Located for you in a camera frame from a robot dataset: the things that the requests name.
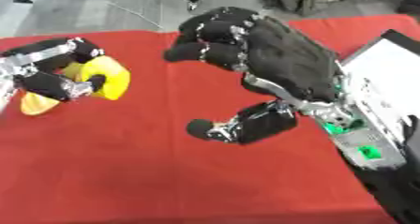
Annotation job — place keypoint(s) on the yellow toy banana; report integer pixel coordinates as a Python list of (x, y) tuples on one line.
[(106, 74)]

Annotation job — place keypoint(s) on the black box with white inside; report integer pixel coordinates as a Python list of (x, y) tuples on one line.
[(391, 74)]

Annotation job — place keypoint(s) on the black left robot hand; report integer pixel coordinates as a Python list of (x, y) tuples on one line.
[(49, 84)]

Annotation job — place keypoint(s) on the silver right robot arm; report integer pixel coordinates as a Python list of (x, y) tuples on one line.
[(366, 134)]

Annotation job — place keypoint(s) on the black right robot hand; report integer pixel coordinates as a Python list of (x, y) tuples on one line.
[(284, 56)]

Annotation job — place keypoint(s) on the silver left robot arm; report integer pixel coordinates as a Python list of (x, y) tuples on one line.
[(5, 90)]

